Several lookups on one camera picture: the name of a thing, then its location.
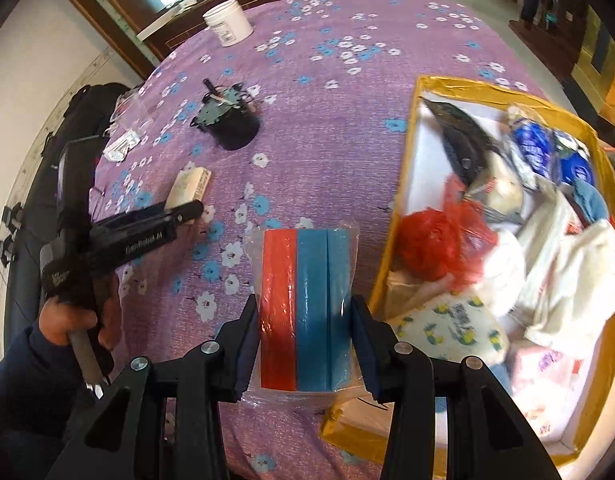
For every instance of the clear plastic cup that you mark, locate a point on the clear plastic cup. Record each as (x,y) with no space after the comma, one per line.
(132,110)

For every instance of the person's left forearm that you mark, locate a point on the person's left forearm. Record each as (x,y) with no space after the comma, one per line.
(22,385)

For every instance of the blue printed packet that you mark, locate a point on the blue printed packet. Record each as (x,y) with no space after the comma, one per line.
(577,167)
(532,145)

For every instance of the person's left hand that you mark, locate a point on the person's left hand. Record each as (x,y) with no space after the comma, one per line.
(62,320)

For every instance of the purple floral tablecloth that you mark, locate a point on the purple floral tablecloth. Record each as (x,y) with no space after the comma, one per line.
(337,110)

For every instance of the gold mirrored cabinet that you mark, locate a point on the gold mirrored cabinet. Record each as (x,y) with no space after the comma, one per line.
(602,50)

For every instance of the cream face towel pack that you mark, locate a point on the cream face towel pack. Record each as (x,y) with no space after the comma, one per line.
(412,285)

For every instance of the pack of coloured sponges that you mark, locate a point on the pack of coloured sponges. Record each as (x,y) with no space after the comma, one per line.
(307,310)

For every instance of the large blue towel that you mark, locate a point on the large blue towel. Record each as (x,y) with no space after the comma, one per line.
(590,202)

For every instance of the black electric motor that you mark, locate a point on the black electric motor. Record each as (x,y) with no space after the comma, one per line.
(230,120)

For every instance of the duck print tissue pack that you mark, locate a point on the duck print tissue pack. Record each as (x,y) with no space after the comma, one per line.
(452,327)

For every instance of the yellow cardboard box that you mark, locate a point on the yellow cardboard box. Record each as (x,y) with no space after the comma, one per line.
(411,135)

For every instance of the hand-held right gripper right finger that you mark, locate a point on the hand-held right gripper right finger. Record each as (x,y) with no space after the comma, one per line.
(367,360)

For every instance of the black plastic bag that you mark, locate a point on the black plastic bag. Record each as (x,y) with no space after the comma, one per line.
(462,135)

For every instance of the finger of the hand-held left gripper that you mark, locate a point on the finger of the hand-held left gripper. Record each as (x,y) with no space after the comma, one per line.
(185,212)

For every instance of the small white printed packet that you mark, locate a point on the small white printed packet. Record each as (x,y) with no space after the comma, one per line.
(119,147)

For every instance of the white plastic jar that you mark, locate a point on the white plastic jar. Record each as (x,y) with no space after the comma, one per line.
(227,22)

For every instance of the small blue cloth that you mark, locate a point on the small blue cloth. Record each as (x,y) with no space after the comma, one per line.
(498,377)

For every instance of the red plastic bag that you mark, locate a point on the red plastic bag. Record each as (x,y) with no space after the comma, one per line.
(430,245)

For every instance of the cream sponge block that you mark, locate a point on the cream sponge block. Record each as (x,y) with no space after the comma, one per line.
(190,185)

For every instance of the white plastic bag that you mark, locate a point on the white plastic bag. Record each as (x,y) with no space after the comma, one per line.
(547,220)

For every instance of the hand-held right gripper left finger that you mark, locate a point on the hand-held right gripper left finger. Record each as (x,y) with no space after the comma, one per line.
(245,355)

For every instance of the white towel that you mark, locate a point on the white towel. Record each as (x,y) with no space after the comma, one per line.
(582,285)

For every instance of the pink tissue pack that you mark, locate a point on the pink tissue pack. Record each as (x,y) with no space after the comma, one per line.
(542,375)

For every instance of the white packet red print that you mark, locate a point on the white packet red print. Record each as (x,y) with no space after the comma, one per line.
(497,192)

